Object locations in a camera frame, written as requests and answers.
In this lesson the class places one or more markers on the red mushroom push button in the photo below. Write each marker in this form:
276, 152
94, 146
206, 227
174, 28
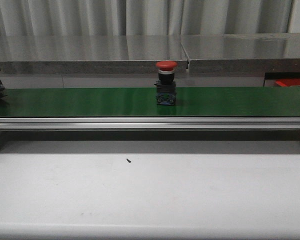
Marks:
166, 86

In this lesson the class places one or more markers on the grey curtain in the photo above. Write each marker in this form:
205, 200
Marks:
147, 17

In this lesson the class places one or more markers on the grey stone slab left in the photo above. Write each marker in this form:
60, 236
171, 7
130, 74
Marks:
73, 55

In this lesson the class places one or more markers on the grey stone slab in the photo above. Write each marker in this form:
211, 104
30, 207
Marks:
73, 55
243, 53

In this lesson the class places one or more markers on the grey stone slab right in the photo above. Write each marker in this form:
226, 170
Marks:
243, 53

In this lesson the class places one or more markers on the green conveyor belt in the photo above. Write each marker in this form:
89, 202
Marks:
141, 102

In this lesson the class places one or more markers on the red plastic tray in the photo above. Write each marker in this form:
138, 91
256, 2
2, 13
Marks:
288, 82

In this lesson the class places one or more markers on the aluminium conveyor frame rail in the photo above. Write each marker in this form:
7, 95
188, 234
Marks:
149, 123

